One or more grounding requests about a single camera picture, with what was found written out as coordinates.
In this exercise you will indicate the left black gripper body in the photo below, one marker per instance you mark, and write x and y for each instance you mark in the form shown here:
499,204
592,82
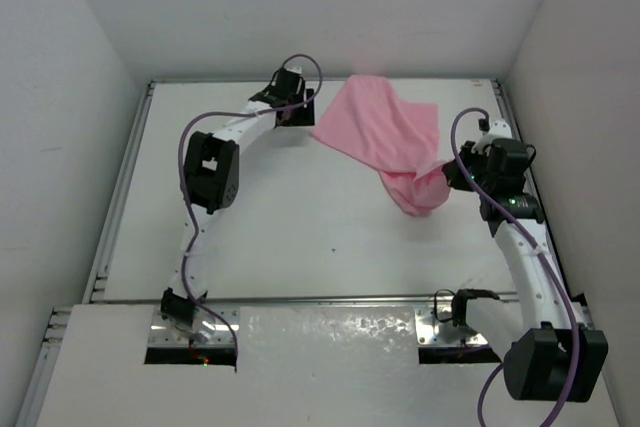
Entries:
300,113

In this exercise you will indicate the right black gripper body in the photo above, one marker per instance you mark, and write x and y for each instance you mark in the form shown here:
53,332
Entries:
475,164

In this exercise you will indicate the pink t-shirt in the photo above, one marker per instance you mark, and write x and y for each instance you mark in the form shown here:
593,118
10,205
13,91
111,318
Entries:
399,139

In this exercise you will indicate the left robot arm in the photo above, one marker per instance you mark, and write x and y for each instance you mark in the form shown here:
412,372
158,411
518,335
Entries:
209,175

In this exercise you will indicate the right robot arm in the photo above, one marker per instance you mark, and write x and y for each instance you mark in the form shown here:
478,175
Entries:
550,353

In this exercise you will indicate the white front cover board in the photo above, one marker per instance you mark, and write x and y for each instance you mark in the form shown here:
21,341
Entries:
297,366

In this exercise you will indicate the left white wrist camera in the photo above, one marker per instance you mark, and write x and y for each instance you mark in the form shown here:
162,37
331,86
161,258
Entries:
295,69

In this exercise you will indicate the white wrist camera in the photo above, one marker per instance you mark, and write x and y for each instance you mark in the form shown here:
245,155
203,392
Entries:
295,69
491,128

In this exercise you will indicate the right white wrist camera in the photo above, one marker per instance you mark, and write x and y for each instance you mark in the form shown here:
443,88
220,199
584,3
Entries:
491,128

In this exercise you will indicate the aluminium table frame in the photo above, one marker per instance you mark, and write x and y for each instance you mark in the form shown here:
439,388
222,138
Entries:
309,227

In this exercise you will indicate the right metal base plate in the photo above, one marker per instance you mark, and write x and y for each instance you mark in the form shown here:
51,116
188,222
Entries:
434,330

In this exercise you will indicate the metal base plate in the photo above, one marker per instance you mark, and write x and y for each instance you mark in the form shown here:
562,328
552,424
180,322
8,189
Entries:
434,330
204,331

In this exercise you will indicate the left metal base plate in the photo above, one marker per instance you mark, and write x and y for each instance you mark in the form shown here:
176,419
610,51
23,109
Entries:
204,331

